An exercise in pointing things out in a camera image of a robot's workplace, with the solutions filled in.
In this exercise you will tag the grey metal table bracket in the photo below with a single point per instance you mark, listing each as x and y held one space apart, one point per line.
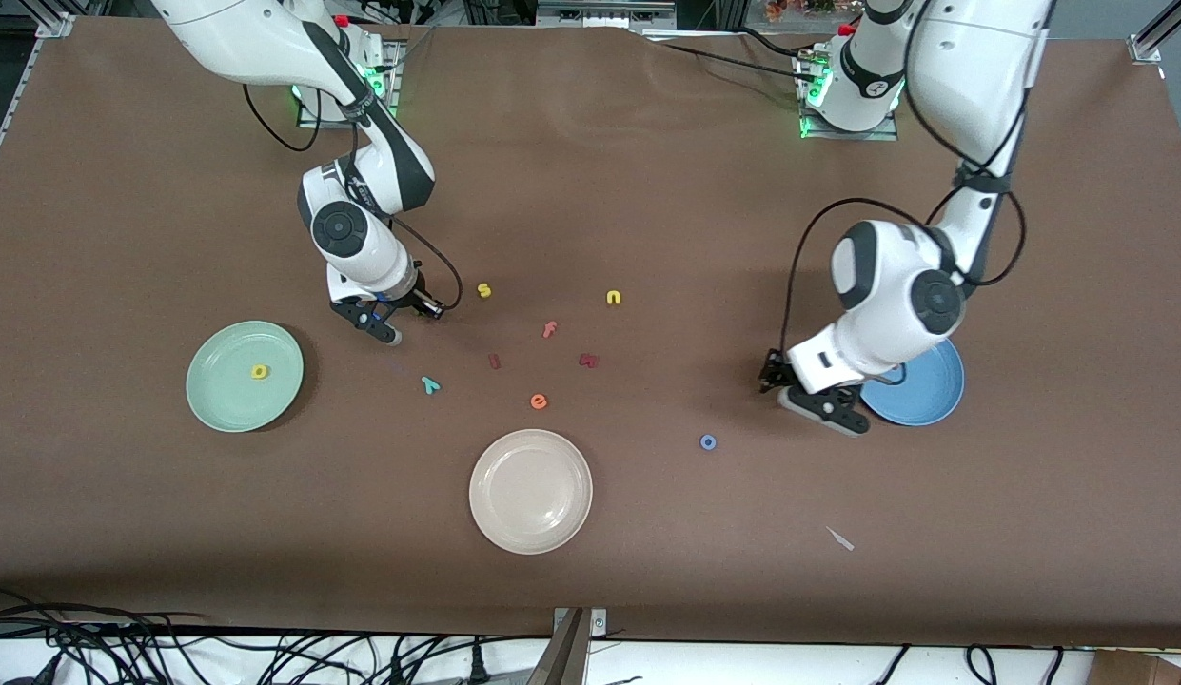
598 623

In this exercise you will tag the teal foam letter y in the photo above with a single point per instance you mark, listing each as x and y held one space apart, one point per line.
430 384

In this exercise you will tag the brown cardboard box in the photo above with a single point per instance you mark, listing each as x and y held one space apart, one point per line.
1142 671

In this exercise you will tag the orange background objects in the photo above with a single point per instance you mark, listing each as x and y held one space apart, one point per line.
799 8

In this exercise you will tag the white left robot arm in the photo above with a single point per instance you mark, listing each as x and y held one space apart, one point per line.
971 67

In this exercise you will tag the beige plate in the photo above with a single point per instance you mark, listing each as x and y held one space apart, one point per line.
530 492

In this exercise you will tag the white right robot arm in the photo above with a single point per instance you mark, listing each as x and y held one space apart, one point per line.
376 262

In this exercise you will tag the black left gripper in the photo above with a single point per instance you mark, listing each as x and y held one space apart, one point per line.
773 370

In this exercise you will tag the white tape scrap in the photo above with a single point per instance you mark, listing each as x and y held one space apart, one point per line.
840 538

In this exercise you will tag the light green plate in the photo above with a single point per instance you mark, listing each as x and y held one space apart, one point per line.
228 400

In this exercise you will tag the long aluminium profile rail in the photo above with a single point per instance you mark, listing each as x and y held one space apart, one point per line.
19 86

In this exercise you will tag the grey background equipment box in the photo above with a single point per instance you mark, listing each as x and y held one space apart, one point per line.
600 14

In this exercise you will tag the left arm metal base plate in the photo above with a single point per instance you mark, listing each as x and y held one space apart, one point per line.
847 135

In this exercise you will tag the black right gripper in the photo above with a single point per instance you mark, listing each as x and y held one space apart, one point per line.
421 302

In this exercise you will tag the grey diagonal beam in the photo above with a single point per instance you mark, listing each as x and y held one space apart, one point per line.
561 661

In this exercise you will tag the short aluminium profile post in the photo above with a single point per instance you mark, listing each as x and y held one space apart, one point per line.
1147 46

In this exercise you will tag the blue plate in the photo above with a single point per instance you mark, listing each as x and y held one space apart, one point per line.
923 404

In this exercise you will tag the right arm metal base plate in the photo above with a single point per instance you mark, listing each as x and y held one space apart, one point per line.
309 119

